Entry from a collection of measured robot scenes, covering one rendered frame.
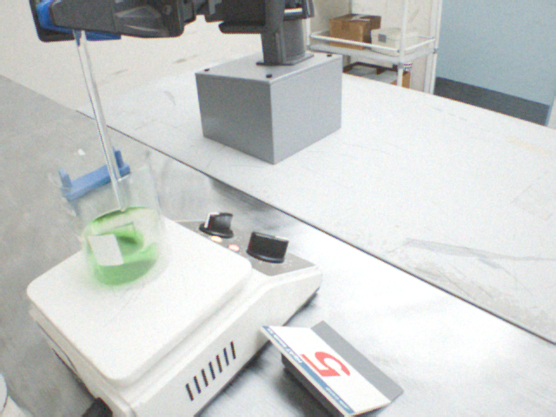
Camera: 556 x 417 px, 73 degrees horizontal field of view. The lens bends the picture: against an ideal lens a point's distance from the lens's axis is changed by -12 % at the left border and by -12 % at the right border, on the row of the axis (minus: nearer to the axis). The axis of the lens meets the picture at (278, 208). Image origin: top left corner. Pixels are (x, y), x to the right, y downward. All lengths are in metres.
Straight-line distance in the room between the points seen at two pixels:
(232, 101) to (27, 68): 1.24
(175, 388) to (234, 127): 0.42
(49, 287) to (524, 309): 0.38
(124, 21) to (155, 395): 0.21
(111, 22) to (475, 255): 0.38
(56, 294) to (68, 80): 1.54
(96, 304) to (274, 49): 0.43
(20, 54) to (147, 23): 1.48
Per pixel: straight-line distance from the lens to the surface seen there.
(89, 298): 0.29
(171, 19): 0.26
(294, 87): 0.56
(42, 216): 0.58
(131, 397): 0.25
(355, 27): 2.52
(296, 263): 0.35
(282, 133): 0.57
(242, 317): 0.28
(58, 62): 1.78
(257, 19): 0.27
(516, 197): 0.57
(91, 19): 0.24
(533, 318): 0.41
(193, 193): 0.53
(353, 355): 0.34
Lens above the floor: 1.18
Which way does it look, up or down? 35 degrees down
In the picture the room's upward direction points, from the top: 3 degrees counter-clockwise
